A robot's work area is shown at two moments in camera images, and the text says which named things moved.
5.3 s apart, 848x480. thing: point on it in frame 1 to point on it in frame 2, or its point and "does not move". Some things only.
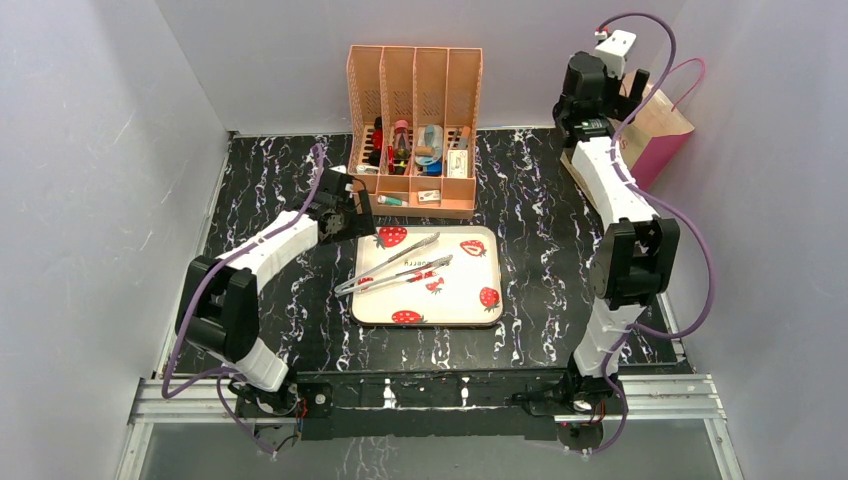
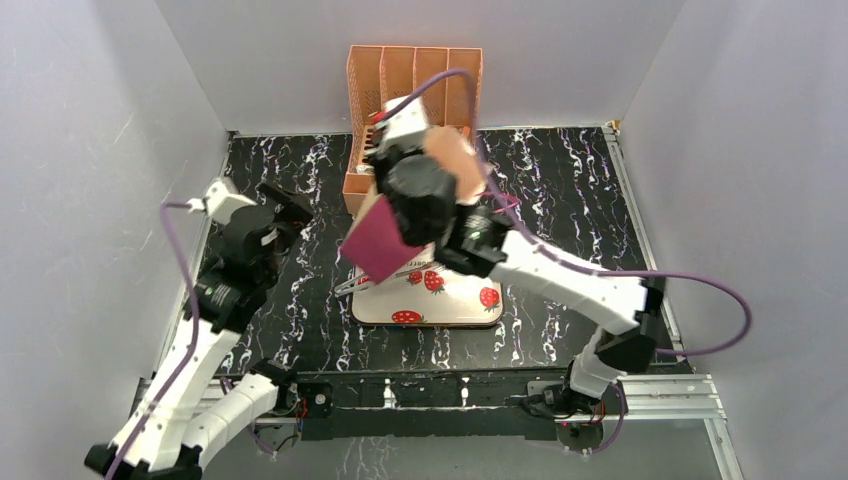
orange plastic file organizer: x=412 y=124 does not move
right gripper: x=631 y=92 to x=387 y=158
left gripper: x=363 y=224 to x=295 y=207
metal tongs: x=398 y=275 does not move
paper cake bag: x=649 y=141 to x=380 y=241
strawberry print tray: x=466 y=291 does not move
